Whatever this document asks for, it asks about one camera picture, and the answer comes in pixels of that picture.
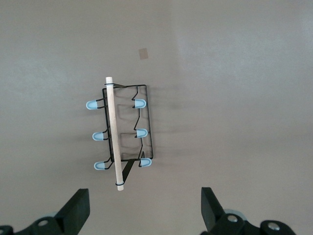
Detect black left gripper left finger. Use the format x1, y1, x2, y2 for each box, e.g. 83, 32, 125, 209
0, 188, 90, 235

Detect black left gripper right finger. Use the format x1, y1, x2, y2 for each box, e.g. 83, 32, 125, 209
200, 187, 297, 235

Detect black wire cup holder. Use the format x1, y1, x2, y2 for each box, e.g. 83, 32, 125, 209
85, 76, 154, 192

